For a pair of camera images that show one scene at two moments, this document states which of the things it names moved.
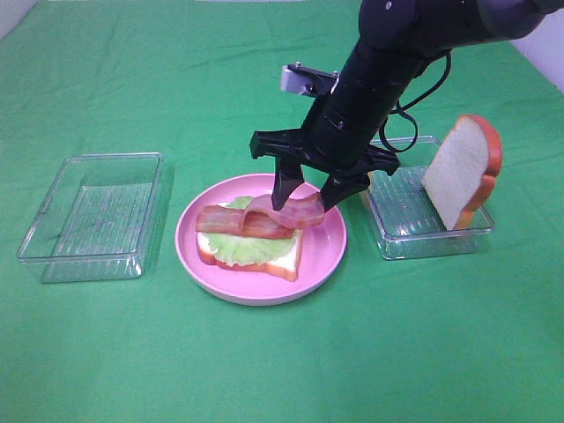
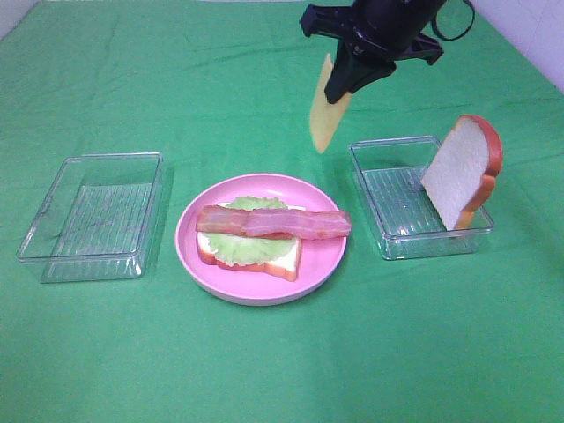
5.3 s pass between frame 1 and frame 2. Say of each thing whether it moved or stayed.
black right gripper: moved
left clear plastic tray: stayed
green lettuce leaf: stayed
